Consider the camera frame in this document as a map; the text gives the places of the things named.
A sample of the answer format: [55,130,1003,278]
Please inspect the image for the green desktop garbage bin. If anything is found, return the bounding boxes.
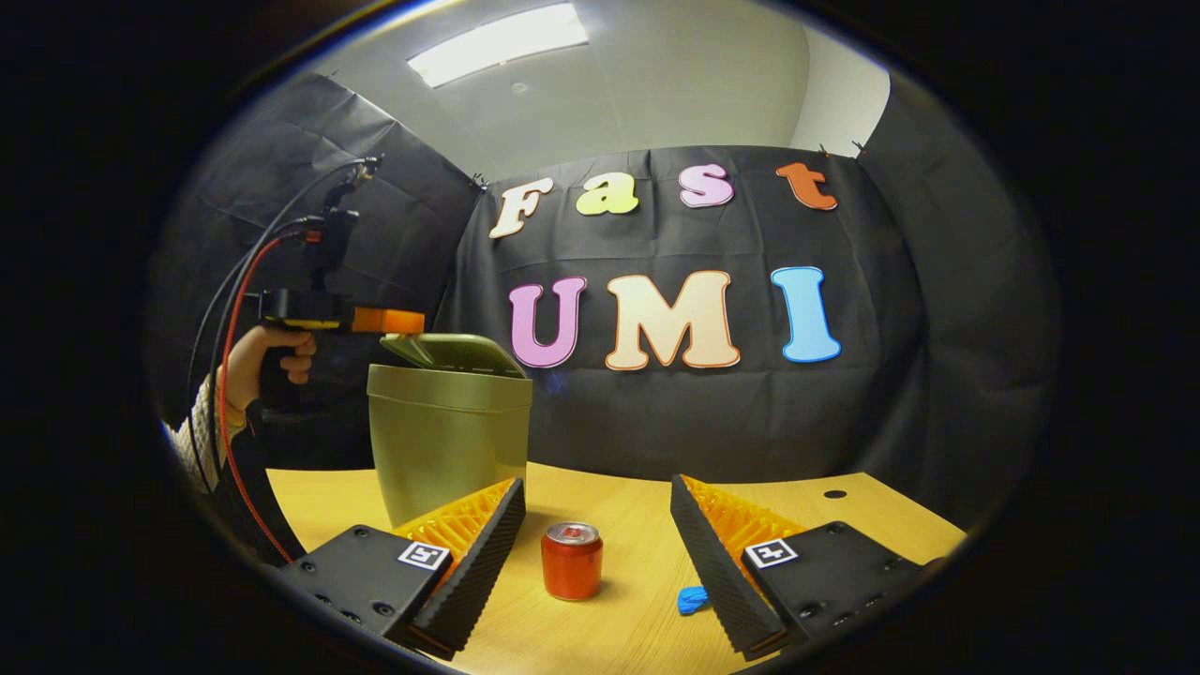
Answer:
[366,333,533,529]

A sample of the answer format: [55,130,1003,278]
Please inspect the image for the ceiling light panel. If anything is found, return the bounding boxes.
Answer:
[406,3,590,89]

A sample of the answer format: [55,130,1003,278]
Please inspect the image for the red gripper cable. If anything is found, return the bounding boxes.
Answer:
[217,232,312,564]

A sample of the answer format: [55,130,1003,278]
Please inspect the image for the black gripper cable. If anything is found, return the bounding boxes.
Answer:
[186,157,368,493]

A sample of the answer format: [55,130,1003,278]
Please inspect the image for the red pop can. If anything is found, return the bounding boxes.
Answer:
[541,522,605,602]

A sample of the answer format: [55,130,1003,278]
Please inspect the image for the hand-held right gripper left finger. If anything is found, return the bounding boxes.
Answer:
[272,478,528,662]

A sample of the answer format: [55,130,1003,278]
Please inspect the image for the wooden desktop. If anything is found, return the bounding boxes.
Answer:
[267,461,967,675]

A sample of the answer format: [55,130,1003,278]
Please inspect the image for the black backdrop cloth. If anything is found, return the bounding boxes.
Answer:
[150,73,1060,526]

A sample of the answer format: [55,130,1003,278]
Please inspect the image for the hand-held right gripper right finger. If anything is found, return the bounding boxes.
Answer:
[668,474,948,662]

